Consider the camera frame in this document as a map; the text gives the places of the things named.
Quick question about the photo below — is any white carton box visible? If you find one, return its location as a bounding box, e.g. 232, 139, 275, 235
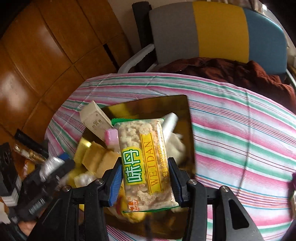
79, 100, 113, 142

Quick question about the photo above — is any striped bed sheet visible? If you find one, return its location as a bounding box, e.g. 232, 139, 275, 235
45, 73, 295, 240

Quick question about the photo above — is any dark red blanket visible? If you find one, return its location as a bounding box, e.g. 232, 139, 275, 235
159, 57, 295, 113

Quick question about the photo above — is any yellow sponge block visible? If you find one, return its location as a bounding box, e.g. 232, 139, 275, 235
96, 151, 120, 178

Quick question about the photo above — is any gold metal tin box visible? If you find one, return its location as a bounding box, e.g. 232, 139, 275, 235
74, 95, 195, 240

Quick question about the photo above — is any white foam block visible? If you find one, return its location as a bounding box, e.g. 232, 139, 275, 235
162, 113, 178, 140

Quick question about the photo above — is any wooden wardrobe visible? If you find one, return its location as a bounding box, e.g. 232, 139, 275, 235
1, 1, 132, 144

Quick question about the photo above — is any rice cracker snack pack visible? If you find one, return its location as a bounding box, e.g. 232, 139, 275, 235
114, 118, 178, 213

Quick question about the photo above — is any white bed rail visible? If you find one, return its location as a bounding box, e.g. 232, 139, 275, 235
118, 44, 155, 74

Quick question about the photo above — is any clear plastic bag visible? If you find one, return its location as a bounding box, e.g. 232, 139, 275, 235
74, 172, 97, 188

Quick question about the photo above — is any pink white plush toy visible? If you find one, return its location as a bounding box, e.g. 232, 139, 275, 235
166, 133, 186, 166

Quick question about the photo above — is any grey yellow blue headboard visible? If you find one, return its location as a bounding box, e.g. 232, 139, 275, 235
149, 1, 287, 75

